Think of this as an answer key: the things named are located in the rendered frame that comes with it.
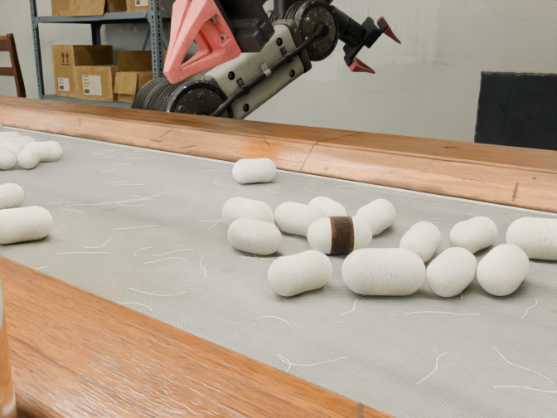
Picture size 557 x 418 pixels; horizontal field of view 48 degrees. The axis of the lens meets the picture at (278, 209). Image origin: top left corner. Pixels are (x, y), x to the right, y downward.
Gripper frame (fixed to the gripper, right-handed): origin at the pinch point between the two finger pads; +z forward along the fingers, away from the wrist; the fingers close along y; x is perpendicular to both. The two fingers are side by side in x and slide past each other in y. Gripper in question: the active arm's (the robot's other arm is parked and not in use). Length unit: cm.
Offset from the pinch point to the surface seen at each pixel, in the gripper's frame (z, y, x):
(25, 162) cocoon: 13.7, -7.2, -1.6
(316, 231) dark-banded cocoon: 16.2, 26.3, -3.4
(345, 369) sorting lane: 24.1, 33.7, -7.9
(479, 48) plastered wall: -151, -45, 122
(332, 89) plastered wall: -142, -112, 137
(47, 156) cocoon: 11.2, -8.8, 0.4
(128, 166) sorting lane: 8.9, -1.9, 3.5
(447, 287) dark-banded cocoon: 17.8, 34.2, -3.7
